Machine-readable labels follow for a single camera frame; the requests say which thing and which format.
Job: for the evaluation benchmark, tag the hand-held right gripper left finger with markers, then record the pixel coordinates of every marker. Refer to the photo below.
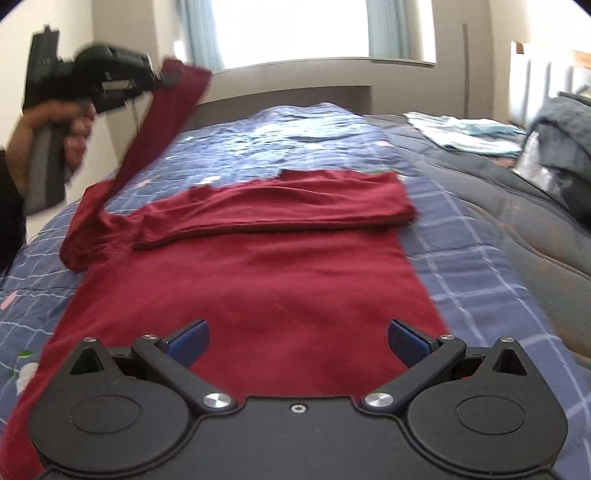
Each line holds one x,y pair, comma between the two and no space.
190,344

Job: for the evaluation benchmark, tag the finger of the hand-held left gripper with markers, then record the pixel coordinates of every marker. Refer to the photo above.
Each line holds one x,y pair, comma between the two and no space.
168,78

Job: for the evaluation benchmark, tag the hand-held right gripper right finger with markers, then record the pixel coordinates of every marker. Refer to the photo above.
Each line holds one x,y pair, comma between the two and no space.
406,344

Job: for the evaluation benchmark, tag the dark red shirt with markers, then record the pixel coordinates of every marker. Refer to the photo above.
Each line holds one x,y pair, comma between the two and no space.
254,286

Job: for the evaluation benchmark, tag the person's left forearm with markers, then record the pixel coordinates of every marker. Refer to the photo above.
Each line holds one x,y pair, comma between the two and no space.
9,207

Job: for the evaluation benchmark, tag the grey clothes pile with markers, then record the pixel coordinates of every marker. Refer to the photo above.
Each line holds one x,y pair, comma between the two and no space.
565,134

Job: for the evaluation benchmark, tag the person's left hand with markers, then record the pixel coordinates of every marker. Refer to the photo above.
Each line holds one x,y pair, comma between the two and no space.
69,124

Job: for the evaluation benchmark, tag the light blue curtain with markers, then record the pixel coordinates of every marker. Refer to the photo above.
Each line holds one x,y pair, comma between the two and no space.
392,27
199,27

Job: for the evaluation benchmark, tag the beige headboard ledge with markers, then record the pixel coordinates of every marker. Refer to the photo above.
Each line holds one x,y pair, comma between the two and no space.
286,81

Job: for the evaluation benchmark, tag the bright window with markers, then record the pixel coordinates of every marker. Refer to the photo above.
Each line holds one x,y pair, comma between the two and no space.
291,27

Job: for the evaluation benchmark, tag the blue plaid floral blanket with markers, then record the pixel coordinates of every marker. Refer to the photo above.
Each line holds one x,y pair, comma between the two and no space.
323,134

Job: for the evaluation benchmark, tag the grey quilted comforter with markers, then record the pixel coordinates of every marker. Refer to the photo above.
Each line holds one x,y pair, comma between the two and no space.
503,207

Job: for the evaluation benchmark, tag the silver plastic bag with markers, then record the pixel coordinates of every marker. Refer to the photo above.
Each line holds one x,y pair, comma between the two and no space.
531,168

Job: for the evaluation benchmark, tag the folded light blue cloth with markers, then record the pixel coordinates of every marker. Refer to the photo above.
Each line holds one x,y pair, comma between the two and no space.
466,131

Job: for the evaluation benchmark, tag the thin wooden pole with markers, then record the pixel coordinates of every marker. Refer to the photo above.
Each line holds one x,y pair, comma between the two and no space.
466,69

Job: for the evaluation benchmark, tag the white radiator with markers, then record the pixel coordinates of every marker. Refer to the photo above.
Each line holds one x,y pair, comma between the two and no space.
538,78

